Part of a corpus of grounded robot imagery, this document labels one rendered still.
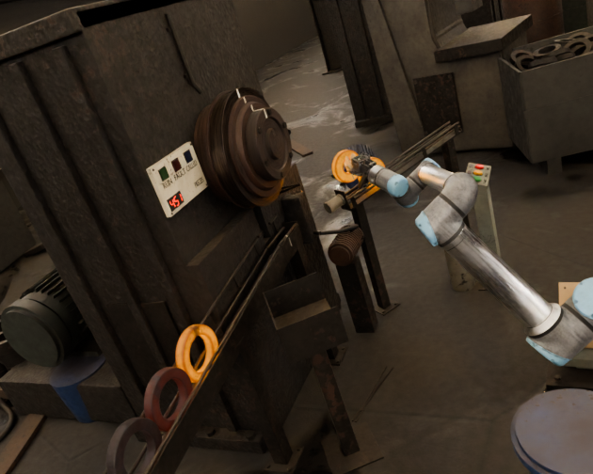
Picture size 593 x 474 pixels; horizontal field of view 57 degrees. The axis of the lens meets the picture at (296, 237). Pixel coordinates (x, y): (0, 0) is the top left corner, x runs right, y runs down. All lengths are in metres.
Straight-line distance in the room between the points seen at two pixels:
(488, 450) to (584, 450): 0.63
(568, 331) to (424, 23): 3.06
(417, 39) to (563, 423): 3.54
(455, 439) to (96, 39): 1.83
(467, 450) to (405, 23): 3.39
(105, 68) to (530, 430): 1.60
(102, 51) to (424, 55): 3.22
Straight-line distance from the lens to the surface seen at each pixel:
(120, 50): 1.93
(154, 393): 1.67
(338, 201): 2.59
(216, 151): 2.02
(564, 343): 2.11
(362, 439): 2.28
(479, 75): 4.56
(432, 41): 4.62
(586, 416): 1.67
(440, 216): 1.89
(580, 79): 3.98
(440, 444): 2.21
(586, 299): 2.10
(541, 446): 1.60
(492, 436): 2.21
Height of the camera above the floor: 1.62
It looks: 23 degrees down
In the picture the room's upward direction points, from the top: 19 degrees counter-clockwise
